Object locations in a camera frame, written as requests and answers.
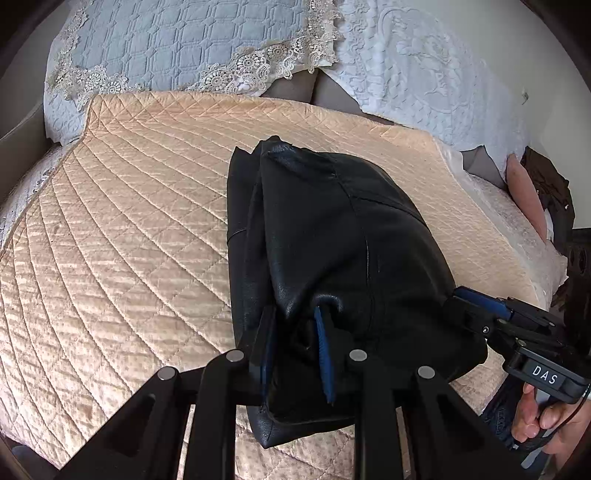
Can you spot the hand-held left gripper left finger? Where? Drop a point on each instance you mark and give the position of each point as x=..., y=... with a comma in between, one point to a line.
x=258, y=360

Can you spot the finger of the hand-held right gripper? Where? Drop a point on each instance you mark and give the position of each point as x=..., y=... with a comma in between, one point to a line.
x=466, y=318
x=485, y=300

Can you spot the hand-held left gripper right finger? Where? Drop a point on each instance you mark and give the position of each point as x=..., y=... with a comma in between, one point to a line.
x=325, y=360

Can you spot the black leather jacket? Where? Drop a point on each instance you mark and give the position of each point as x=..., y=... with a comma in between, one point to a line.
x=332, y=240

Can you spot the person's right hand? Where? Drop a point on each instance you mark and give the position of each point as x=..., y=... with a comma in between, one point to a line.
x=531, y=420

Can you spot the white lace seat cover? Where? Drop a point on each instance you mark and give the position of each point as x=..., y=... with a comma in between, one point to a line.
x=521, y=249

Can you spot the person's blue jeans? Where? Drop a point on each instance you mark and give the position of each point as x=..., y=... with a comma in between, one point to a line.
x=498, y=410

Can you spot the dark wooden furniture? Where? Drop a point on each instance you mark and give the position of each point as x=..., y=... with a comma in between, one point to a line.
x=577, y=267

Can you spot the pink cushion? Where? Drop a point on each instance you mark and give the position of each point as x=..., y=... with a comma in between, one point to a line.
x=526, y=198

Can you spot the brown cloth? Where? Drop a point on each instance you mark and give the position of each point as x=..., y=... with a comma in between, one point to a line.
x=549, y=180

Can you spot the beige quilted blanket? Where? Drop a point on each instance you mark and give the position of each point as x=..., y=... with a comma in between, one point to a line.
x=138, y=230

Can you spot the white embossed cover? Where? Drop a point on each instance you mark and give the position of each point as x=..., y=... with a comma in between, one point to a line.
x=415, y=60

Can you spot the grey sofa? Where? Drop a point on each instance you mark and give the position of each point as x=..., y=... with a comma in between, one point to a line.
x=295, y=87

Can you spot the blue quilted lace-trimmed cover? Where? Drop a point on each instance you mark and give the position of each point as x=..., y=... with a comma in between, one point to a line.
x=175, y=41

